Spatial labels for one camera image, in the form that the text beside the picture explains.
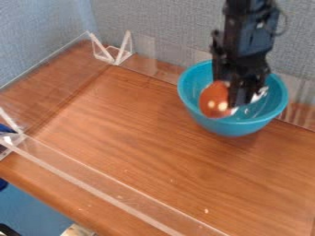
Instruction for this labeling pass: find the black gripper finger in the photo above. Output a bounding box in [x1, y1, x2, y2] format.
[228, 74, 266, 108]
[212, 58, 229, 83]

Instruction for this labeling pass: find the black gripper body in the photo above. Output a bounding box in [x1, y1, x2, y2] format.
[210, 0, 278, 79]

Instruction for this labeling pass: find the blue plastic bowl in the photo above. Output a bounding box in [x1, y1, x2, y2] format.
[176, 58, 289, 137]

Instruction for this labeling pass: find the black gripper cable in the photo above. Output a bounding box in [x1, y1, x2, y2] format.
[265, 4, 288, 36]

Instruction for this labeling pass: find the clear acrylic barrier wall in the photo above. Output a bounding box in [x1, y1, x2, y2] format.
[0, 32, 315, 236]

